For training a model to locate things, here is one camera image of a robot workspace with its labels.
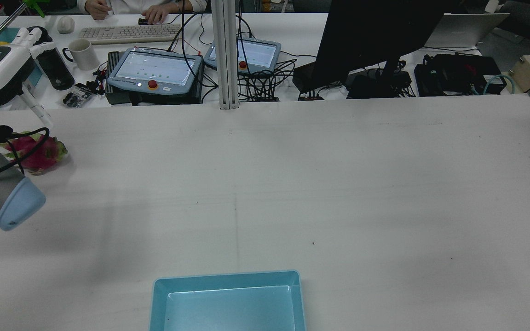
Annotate pink dragon fruit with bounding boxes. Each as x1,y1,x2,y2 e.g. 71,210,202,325
0,131,69,176

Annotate thin metal rod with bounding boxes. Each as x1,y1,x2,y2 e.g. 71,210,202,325
0,4,29,51

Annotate black drinking bottle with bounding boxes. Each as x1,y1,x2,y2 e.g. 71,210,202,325
27,26,76,91

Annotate green plastic clamp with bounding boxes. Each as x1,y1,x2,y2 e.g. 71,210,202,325
22,0,46,18

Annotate small black parts pack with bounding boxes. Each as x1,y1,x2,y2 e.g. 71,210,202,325
62,83,96,109

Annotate white computer mouse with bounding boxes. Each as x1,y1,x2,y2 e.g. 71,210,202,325
57,16,76,35

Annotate white ceramic mug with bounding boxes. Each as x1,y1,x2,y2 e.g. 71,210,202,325
62,39,100,71

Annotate beige computer keyboard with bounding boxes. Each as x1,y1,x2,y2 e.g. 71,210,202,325
78,24,182,46

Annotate person in white hoodie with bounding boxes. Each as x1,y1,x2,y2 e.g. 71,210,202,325
77,0,208,25

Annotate large grey teach pendant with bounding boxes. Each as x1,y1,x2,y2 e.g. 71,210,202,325
107,47,203,97

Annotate small grey teach pendant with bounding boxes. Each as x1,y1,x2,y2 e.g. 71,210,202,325
204,38,282,77

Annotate small black box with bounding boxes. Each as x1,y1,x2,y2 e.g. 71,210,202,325
292,62,326,95

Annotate light blue plastic tray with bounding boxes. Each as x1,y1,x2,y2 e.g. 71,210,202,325
149,270,307,331

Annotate black computer monitor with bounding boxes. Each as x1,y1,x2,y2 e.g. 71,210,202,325
313,0,460,100

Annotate black equipment bag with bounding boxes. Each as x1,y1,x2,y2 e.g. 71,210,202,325
414,53,507,97

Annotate silver laptop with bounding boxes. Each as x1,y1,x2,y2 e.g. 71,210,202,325
424,13,510,49

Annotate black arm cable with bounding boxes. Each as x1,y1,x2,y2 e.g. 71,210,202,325
0,127,51,185

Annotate red black connector cables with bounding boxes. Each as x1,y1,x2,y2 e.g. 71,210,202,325
86,64,110,95

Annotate aluminium profile post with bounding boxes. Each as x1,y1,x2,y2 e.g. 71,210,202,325
211,0,241,110

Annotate black cable bundle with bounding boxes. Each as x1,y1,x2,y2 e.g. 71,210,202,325
237,59,299,102

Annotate teal cable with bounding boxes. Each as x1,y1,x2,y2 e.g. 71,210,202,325
483,74,517,96

